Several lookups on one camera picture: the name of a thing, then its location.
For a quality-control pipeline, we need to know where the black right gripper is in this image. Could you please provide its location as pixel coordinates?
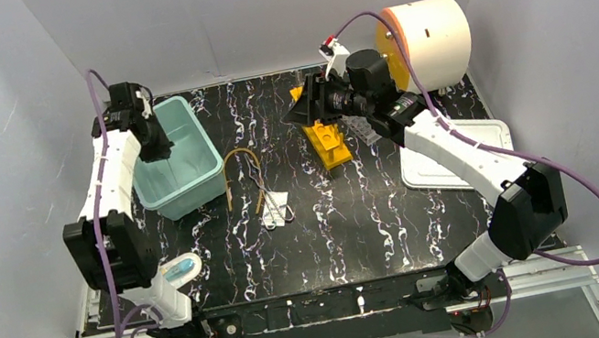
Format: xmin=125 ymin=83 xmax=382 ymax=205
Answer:
xmin=276 ymin=65 xmax=374 ymax=134

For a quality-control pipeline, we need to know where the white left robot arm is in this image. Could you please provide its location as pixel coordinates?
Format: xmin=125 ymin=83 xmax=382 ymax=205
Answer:
xmin=62 ymin=82 xmax=212 ymax=338

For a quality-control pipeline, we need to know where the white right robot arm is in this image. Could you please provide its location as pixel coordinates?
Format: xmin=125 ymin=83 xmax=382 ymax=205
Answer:
xmin=283 ymin=49 xmax=567 ymax=301

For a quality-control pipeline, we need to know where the clear acrylic tube rack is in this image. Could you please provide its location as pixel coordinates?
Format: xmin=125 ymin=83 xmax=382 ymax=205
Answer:
xmin=342 ymin=116 xmax=388 ymax=147

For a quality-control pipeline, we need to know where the teal plastic bin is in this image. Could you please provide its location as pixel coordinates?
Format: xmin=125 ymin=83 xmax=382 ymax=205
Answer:
xmin=133 ymin=96 xmax=226 ymax=221

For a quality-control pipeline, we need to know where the yellow test tube rack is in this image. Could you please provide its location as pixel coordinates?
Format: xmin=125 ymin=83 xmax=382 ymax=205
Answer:
xmin=301 ymin=100 xmax=353 ymax=171

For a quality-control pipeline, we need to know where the cream cylindrical drum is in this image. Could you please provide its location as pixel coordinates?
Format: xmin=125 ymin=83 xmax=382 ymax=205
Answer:
xmin=375 ymin=0 xmax=472 ymax=93

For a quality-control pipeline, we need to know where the white plastic bin lid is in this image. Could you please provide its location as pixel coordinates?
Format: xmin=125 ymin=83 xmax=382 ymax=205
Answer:
xmin=401 ymin=121 xmax=526 ymax=194

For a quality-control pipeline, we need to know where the brown rubber tubing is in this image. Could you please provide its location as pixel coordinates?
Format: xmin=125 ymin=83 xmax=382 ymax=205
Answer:
xmin=221 ymin=147 xmax=267 ymax=215

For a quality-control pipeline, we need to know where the packaged blue pipette bulb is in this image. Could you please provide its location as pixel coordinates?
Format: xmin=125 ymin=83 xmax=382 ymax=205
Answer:
xmin=159 ymin=252 xmax=203 ymax=289

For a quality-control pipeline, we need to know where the white packet with clips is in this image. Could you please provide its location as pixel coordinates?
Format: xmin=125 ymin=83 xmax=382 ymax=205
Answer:
xmin=261 ymin=191 xmax=296 ymax=231

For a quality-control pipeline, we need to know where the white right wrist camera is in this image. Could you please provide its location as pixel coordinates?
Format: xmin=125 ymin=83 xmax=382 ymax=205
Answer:
xmin=319 ymin=36 xmax=351 ymax=80

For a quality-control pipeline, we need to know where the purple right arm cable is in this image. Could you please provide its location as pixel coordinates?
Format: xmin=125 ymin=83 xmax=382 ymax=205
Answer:
xmin=319 ymin=0 xmax=599 ymax=338

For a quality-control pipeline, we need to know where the aluminium frame rail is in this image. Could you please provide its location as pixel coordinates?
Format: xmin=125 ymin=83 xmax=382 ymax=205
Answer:
xmin=82 ymin=256 xmax=599 ymax=338

